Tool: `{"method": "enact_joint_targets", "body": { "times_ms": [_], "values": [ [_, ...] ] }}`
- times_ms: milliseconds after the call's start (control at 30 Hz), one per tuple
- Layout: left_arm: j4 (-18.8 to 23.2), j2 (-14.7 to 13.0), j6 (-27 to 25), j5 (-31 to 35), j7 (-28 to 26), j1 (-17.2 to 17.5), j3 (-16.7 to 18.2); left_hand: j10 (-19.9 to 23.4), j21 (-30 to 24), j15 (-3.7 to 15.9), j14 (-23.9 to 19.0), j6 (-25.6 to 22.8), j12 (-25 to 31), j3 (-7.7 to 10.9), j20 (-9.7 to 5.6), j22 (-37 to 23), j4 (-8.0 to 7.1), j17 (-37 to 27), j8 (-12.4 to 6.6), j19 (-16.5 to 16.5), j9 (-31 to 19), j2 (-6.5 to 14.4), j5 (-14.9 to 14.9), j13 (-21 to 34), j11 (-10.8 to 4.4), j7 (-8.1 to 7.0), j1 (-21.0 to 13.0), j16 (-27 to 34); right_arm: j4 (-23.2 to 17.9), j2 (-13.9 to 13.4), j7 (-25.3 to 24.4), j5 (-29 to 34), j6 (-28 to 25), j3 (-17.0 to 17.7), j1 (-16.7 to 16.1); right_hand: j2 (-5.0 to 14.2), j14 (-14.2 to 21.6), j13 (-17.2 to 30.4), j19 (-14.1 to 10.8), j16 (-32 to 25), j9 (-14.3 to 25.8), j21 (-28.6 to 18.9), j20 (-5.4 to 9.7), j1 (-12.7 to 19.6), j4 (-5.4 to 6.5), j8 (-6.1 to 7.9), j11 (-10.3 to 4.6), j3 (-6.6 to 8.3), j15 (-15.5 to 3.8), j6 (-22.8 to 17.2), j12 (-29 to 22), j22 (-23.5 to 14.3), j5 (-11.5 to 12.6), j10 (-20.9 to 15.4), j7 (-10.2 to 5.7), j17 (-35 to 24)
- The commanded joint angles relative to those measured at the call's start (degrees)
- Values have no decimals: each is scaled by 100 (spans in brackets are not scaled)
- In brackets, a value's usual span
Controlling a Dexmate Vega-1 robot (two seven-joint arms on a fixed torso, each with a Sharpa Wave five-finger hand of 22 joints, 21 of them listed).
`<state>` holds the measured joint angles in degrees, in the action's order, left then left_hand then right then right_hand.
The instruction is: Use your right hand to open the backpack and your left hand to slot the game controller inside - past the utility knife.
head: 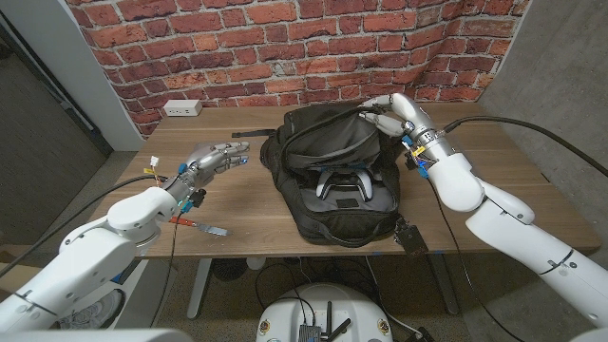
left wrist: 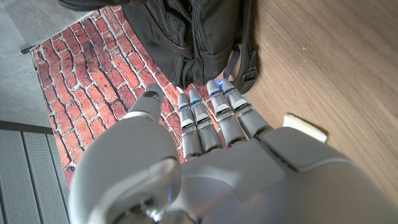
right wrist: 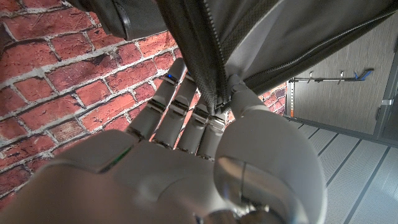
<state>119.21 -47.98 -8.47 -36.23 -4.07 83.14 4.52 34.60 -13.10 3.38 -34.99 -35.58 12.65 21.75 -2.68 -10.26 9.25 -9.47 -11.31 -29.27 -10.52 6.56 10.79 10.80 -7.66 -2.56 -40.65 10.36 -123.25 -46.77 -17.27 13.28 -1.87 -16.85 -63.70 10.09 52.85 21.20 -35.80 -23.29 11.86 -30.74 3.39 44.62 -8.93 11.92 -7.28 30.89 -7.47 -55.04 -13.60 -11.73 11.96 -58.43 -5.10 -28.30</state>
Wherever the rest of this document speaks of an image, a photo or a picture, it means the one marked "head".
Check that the wood grain door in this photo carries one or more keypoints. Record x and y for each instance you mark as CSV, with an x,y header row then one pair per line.
x,y
38,157

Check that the grey sneaker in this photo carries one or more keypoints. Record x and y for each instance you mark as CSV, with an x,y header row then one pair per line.
x,y
100,311

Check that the grey electronics box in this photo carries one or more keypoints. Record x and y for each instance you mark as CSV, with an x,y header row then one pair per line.
x,y
309,333

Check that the white black game controller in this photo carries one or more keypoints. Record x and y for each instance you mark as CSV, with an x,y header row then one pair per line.
x,y
363,183

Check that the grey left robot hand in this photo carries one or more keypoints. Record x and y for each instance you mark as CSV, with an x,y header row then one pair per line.
x,y
209,164

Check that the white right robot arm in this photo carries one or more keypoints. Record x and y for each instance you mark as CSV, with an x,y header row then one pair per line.
x,y
522,228

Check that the black leather luggage tag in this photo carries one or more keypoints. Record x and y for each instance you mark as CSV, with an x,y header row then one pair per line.
x,y
411,240

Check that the tan cardboard box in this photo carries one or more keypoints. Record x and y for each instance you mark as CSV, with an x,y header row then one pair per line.
x,y
14,273

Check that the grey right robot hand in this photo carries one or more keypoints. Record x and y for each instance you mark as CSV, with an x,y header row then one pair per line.
x,y
408,116

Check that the red brick printed backdrop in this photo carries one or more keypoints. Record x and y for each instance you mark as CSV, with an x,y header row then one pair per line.
x,y
285,47

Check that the black backpack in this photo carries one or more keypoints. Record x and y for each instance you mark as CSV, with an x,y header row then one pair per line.
x,y
351,223

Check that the white power strip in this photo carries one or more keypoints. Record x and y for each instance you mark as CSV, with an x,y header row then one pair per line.
x,y
182,108

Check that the black antenna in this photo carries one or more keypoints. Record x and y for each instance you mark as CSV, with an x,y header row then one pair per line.
x,y
341,328
328,318

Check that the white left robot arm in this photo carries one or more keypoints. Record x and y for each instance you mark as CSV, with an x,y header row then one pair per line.
x,y
95,247

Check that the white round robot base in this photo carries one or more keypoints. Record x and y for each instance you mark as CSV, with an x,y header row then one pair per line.
x,y
332,304

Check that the white floor board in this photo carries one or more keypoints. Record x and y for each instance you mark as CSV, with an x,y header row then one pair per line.
x,y
142,294

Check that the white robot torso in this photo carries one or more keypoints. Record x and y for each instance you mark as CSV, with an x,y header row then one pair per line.
x,y
95,336

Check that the dark grey table leg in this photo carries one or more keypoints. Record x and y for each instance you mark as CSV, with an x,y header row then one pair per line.
x,y
444,285

